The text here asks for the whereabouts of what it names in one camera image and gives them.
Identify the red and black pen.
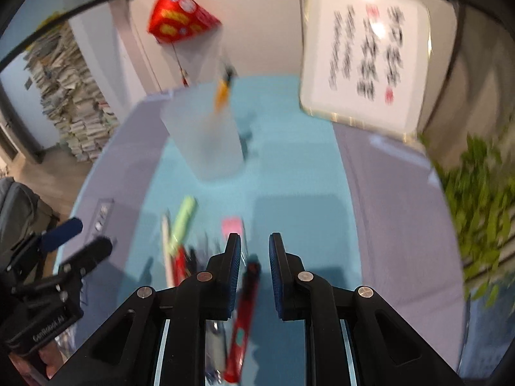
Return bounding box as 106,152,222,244
174,246,194,286

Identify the yellow pen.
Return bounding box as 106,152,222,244
213,68,236,114

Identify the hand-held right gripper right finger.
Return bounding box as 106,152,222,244
269,232,463,386

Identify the beige pencil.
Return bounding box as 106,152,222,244
161,213,178,287

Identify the printed desk mat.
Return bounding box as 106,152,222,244
56,74,467,386

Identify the framed calligraphy sign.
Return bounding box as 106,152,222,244
298,0,433,142

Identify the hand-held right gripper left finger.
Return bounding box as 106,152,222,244
47,232,243,386

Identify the red hanging ornament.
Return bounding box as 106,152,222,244
148,0,222,87

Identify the grey desk power socket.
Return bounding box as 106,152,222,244
92,198,115,234

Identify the green potted plant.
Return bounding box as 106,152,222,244
420,133,515,379

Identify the frosted plastic pen holder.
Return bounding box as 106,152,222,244
160,80,245,181

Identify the pile of stacked books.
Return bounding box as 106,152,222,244
24,22,121,163

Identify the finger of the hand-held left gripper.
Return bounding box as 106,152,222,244
60,236,114,279
38,218,84,252

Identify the green highlighter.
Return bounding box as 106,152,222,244
169,196,199,250

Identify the pink and green eraser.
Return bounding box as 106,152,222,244
222,218,245,247

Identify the grey backpack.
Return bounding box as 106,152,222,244
0,177,61,258

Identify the yellow bag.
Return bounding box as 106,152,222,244
39,10,68,30

